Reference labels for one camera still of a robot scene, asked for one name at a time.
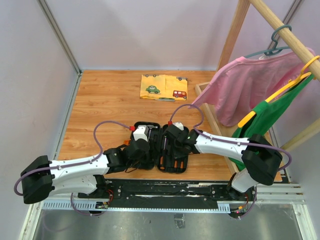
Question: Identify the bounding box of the pink t-shirt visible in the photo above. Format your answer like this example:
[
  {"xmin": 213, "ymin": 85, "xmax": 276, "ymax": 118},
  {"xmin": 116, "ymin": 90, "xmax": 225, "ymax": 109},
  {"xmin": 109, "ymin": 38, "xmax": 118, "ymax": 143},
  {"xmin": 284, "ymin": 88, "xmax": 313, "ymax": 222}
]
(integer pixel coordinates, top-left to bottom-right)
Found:
[{"xmin": 193, "ymin": 51, "xmax": 304, "ymax": 127}]

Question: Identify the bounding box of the green tank top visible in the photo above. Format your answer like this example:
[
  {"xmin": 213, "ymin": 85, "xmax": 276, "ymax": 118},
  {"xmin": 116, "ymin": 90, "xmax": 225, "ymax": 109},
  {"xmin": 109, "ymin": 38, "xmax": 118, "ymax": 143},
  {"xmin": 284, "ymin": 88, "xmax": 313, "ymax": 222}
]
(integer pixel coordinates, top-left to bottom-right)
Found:
[{"xmin": 231, "ymin": 73, "xmax": 316, "ymax": 173}]

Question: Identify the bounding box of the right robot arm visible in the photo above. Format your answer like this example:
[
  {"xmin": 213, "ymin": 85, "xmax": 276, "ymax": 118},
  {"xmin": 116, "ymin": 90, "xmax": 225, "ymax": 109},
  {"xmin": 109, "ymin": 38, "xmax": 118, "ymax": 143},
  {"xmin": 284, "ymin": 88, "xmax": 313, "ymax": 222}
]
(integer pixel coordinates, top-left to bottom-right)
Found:
[{"xmin": 163, "ymin": 123, "xmax": 283, "ymax": 200}]

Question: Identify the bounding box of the black handled screwdriver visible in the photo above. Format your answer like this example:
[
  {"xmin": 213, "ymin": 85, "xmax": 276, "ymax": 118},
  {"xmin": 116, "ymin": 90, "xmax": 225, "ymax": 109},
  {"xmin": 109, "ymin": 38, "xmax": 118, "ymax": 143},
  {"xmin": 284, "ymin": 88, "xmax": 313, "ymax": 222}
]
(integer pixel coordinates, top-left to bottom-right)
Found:
[{"xmin": 159, "ymin": 137, "xmax": 167, "ymax": 170}]

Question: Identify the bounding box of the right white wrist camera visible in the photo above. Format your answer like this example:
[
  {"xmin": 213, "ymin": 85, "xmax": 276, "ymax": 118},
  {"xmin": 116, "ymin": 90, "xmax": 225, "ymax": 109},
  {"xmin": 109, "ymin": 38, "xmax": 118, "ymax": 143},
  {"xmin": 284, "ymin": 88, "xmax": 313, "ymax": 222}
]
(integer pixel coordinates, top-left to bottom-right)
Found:
[{"xmin": 166, "ymin": 122, "xmax": 185, "ymax": 134}]

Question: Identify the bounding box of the yellow car print cloth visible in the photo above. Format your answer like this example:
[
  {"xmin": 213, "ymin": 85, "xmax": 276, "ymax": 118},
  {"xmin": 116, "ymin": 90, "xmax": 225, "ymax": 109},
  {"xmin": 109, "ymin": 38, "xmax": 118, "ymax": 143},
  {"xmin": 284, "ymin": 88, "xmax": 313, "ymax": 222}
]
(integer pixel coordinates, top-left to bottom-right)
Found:
[{"xmin": 139, "ymin": 74, "xmax": 188, "ymax": 101}]

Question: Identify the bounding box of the purple cable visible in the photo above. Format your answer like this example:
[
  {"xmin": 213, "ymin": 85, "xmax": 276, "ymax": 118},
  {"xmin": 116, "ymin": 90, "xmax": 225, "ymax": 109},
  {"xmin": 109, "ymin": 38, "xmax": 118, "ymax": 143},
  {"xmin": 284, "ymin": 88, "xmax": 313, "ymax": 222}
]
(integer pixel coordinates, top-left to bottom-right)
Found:
[
  {"xmin": 167, "ymin": 104, "xmax": 294, "ymax": 221},
  {"xmin": 13, "ymin": 120, "xmax": 135, "ymax": 217}
]

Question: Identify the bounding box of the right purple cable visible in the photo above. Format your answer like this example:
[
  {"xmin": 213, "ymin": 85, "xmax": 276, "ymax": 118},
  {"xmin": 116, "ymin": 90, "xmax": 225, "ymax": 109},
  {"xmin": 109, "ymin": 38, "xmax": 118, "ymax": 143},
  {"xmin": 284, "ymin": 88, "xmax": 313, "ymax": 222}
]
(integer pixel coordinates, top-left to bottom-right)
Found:
[{"xmin": 167, "ymin": 104, "xmax": 294, "ymax": 221}]

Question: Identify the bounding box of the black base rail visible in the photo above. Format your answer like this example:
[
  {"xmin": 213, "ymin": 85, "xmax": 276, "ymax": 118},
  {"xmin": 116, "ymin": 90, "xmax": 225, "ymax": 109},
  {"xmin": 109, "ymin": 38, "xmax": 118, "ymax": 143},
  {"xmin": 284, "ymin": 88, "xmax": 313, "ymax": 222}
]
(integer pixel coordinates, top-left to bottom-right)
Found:
[{"xmin": 41, "ymin": 179, "xmax": 305, "ymax": 218}]

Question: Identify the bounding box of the thin dark metal file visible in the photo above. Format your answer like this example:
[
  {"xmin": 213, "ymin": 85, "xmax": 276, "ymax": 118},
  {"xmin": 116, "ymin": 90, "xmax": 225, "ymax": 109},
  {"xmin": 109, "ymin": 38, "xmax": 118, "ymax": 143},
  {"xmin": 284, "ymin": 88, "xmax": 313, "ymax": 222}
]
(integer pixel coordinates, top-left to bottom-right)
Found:
[{"xmin": 155, "ymin": 98, "xmax": 175, "ymax": 102}]

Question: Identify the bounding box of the teal clothes hanger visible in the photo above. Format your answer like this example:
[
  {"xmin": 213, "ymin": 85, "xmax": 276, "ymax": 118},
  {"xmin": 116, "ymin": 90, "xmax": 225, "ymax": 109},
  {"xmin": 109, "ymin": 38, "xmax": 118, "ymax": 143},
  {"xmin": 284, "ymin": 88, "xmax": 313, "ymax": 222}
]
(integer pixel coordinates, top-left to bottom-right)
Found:
[{"xmin": 244, "ymin": 24, "xmax": 292, "ymax": 59}]

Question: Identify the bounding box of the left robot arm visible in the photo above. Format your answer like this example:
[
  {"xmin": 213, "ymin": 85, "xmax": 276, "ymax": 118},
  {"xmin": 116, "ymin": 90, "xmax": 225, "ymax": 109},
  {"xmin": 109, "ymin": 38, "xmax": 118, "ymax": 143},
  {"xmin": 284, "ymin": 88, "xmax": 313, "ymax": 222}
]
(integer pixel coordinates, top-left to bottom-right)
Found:
[{"xmin": 20, "ymin": 139, "xmax": 150, "ymax": 204}]

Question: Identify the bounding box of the black plastic tool case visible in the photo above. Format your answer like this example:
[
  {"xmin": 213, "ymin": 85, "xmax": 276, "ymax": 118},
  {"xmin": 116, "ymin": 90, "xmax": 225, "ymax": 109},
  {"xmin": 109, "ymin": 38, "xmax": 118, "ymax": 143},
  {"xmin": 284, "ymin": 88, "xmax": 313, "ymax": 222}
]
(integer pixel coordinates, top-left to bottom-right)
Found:
[{"xmin": 126, "ymin": 121, "xmax": 193, "ymax": 175}]

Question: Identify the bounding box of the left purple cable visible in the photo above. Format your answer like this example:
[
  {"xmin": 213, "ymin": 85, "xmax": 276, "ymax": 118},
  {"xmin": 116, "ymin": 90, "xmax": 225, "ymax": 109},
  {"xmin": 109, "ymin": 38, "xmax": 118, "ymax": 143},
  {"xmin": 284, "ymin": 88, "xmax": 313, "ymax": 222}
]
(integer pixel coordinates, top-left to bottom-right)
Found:
[{"xmin": 13, "ymin": 120, "xmax": 135, "ymax": 217}]

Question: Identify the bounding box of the wooden clothes rack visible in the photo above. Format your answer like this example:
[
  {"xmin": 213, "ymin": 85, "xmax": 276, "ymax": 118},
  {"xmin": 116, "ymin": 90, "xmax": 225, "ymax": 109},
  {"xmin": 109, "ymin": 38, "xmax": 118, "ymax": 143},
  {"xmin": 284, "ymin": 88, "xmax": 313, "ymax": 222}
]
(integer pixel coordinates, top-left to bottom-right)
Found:
[{"xmin": 194, "ymin": 0, "xmax": 320, "ymax": 177}]

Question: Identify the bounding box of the yellow clothes hanger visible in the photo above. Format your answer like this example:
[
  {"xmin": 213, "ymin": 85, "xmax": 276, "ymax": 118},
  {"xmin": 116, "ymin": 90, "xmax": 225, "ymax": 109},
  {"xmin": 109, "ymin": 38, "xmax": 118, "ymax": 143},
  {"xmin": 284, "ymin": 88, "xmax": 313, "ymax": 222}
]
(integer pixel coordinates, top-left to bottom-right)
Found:
[{"xmin": 237, "ymin": 55, "xmax": 320, "ymax": 128}]

